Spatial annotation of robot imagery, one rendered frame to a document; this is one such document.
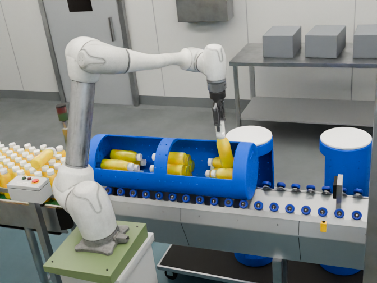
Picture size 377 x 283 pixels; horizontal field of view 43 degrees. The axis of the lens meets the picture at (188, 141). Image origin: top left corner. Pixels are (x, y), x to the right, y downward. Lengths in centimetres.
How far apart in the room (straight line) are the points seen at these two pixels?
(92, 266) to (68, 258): 14
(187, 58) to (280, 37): 260
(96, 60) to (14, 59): 561
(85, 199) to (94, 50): 58
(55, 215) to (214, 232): 89
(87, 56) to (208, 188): 91
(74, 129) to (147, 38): 414
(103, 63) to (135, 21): 429
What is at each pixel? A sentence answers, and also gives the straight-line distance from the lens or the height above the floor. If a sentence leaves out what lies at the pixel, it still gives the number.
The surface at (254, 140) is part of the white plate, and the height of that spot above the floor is 104.
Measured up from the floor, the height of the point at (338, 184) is 108.
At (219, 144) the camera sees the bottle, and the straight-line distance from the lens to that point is 234.
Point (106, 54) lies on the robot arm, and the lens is 187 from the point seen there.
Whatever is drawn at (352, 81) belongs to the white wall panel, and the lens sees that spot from 561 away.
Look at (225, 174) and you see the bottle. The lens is 235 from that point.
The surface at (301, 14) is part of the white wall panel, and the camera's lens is 547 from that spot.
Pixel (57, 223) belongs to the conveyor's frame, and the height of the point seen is 79.
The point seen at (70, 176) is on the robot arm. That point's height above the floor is 132.
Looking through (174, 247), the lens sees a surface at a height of 15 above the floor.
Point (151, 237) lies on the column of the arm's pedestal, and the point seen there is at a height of 99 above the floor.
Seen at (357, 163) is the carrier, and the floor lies 94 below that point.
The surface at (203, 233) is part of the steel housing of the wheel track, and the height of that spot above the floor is 77.
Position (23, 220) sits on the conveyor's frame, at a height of 79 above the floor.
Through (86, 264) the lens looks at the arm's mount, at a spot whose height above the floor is 104.
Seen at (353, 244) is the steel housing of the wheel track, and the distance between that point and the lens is 238.
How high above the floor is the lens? 228
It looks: 25 degrees down
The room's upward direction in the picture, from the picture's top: 7 degrees counter-clockwise
